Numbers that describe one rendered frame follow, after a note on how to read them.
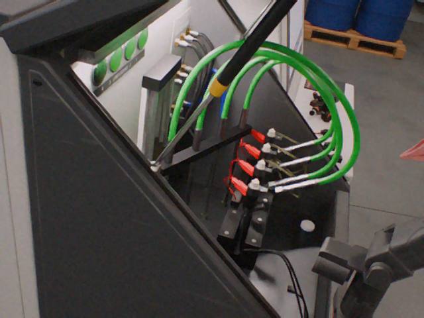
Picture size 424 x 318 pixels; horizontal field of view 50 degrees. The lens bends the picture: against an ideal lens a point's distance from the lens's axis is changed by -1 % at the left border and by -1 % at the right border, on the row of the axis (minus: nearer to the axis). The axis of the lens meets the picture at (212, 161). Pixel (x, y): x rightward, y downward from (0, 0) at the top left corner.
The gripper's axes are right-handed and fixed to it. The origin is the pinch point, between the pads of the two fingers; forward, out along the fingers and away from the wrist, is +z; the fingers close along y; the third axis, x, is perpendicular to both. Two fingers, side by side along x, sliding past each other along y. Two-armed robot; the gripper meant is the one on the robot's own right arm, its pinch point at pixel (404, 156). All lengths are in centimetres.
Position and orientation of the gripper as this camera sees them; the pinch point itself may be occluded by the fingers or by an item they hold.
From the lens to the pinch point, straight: 109.6
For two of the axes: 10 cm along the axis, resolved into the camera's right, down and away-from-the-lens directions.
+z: -7.3, 2.7, 6.2
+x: -4.9, 4.2, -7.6
